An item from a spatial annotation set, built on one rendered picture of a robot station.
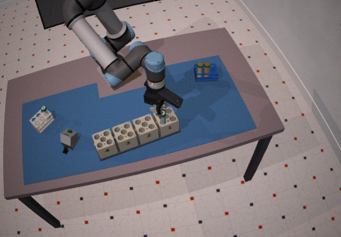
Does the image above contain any blue tube rack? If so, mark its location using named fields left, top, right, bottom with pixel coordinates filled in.
left=194, top=63, right=218, bottom=82

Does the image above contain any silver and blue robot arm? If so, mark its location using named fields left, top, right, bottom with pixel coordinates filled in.
left=62, top=0, right=183, bottom=108

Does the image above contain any beige bucket adapter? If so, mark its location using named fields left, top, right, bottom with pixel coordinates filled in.
left=153, top=106, right=179, bottom=137
left=132, top=114, right=159, bottom=144
left=92, top=129, right=118, bottom=159
left=112, top=121, right=138, bottom=152

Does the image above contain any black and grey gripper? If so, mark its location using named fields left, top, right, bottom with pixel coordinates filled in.
left=143, top=80, right=167, bottom=119

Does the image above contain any blue bench mat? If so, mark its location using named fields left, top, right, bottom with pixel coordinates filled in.
left=22, top=56, right=257, bottom=185

